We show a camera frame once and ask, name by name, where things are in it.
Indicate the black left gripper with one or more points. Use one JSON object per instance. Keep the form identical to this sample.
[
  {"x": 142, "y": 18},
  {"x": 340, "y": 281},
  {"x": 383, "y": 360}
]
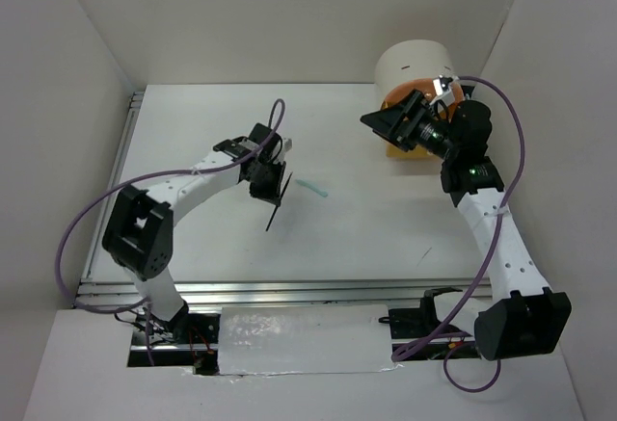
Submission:
[{"x": 272, "y": 193}]

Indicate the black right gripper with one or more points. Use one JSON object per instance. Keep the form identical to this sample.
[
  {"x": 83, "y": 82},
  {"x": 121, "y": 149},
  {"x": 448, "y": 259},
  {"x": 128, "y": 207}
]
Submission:
[{"x": 390, "y": 124}]

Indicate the thin black eyeliner pencil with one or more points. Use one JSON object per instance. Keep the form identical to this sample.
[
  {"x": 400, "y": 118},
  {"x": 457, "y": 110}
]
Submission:
[{"x": 279, "y": 203}]

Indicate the orange drawer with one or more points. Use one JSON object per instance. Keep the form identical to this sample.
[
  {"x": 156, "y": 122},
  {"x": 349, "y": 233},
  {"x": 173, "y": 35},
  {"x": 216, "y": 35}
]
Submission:
[{"x": 424, "y": 85}]

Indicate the cream round drawer organizer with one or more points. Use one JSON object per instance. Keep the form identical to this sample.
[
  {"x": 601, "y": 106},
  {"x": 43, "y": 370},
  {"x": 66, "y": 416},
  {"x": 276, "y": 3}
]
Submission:
[{"x": 416, "y": 59}]

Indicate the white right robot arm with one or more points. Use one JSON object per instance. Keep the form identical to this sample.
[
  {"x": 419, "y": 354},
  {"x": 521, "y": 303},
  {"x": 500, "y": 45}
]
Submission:
[{"x": 526, "y": 317}]

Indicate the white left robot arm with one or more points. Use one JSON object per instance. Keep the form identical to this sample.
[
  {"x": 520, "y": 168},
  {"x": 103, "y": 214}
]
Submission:
[{"x": 139, "y": 235}]

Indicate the teal plastic spatula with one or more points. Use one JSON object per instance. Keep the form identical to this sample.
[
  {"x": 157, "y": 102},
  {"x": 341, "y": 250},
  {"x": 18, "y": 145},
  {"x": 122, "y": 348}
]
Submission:
[{"x": 312, "y": 187}]

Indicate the white foil covered panel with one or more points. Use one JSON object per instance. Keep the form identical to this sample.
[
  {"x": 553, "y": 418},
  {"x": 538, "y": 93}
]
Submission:
[{"x": 324, "y": 339}]

